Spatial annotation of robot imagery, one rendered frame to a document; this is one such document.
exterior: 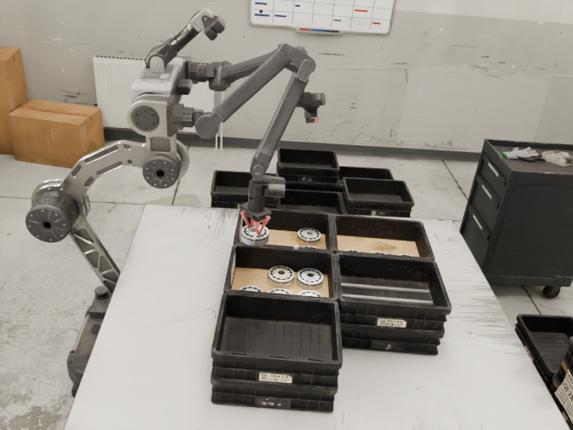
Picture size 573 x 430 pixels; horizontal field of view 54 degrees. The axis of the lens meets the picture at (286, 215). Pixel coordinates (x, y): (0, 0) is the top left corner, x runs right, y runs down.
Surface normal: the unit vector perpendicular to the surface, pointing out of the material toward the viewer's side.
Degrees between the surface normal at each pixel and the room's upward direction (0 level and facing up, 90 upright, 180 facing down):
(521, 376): 0
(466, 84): 90
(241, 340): 0
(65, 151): 91
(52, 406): 0
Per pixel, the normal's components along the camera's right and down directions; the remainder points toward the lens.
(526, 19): 0.04, 0.51
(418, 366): 0.08, -0.86
